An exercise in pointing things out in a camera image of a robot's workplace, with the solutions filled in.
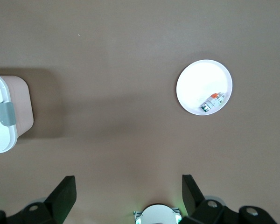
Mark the white round plate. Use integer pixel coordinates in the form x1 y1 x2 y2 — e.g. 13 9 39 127
176 59 233 115

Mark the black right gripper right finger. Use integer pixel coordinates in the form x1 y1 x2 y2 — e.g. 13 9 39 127
182 174 277 224

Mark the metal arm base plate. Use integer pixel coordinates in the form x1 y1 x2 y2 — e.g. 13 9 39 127
133 207 181 224

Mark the grey box latch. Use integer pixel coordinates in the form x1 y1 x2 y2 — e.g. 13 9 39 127
0 102 16 126

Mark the white and green push-button switch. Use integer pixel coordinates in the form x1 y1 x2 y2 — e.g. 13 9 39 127
200 92 226 112

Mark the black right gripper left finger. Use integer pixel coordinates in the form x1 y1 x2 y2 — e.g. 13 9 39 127
0 175 77 224

